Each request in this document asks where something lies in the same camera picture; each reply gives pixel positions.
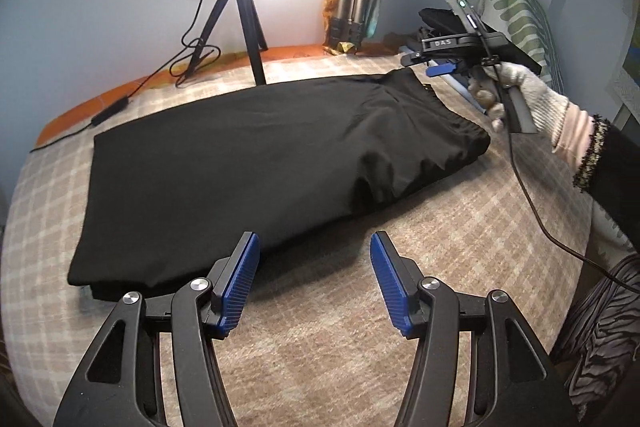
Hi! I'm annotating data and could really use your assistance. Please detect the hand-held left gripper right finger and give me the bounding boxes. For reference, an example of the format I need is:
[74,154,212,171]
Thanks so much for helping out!
[370,231,580,427]

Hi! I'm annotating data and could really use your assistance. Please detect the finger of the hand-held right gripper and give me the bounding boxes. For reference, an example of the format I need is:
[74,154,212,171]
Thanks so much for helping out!
[425,62,460,78]

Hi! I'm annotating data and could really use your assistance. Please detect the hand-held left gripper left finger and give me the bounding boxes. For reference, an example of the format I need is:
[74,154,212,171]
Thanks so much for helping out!
[53,231,261,427]

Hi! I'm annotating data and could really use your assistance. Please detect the black pants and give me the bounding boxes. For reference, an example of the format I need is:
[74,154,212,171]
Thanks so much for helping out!
[67,68,492,303]

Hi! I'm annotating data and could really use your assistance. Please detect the person's right forearm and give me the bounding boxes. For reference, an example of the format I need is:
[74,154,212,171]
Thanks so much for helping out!
[551,103,640,212]

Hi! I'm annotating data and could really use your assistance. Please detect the person's right hand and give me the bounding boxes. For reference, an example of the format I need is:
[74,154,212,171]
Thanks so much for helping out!
[469,61,575,134]

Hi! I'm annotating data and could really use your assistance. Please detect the green leaf print pillow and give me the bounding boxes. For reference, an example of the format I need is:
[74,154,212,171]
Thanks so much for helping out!
[475,0,566,92]

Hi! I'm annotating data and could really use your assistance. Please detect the plaid beige blanket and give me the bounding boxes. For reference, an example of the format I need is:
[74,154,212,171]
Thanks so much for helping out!
[0,53,601,427]

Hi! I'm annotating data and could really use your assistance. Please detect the black tripod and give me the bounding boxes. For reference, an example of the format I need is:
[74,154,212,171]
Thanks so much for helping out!
[174,0,268,86]

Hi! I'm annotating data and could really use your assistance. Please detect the zebra striped cloth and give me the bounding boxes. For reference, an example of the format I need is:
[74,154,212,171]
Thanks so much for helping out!
[550,252,640,413]

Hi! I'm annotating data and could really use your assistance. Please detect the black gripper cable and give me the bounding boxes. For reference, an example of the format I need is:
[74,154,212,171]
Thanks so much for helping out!
[475,19,640,294]

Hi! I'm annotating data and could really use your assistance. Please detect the black power cable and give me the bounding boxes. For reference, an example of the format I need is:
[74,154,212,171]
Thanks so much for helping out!
[29,0,223,154]

